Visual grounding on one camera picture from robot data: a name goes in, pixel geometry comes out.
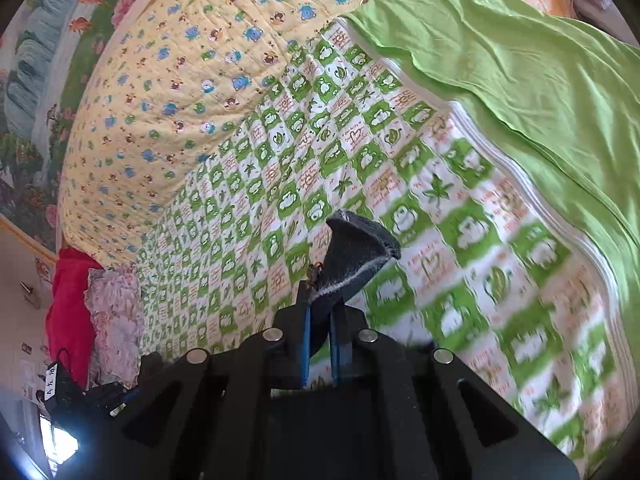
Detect black pants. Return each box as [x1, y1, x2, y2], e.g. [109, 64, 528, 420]
[307, 209, 401, 316]

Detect red blanket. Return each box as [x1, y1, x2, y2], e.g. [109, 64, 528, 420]
[46, 247, 102, 389]

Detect floral pink cloth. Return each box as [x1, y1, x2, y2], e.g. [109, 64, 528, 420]
[85, 266, 143, 388]

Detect green checkered bed sheet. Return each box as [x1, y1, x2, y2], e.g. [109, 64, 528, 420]
[137, 18, 639, 477]

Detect yellow cartoon print quilt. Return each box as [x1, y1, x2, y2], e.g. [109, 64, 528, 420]
[58, 0, 369, 266]

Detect light green blanket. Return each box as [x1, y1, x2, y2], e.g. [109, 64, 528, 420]
[342, 0, 640, 331]

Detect landscape painting gold frame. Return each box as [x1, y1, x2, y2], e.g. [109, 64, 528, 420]
[1, 0, 146, 250]

